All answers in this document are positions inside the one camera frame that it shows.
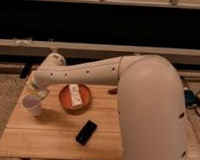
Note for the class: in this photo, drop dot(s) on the blue device on floor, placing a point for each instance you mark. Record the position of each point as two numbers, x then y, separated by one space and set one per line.
190 97

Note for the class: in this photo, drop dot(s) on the orange round plate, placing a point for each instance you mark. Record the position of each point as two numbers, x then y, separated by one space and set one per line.
65 97

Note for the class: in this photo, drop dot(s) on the white tube on plate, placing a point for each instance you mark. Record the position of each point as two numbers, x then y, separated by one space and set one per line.
75 95

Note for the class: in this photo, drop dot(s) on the black smartphone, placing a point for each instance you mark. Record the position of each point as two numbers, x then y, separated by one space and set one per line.
85 133

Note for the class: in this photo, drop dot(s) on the small brown object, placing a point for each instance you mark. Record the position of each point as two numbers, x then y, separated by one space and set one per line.
112 91

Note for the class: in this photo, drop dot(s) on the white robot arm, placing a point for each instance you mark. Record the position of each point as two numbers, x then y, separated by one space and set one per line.
151 100

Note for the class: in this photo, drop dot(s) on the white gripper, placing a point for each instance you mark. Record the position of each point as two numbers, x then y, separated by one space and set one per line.
42 94

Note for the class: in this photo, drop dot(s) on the wooden folding table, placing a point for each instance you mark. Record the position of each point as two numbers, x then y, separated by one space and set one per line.
52 135

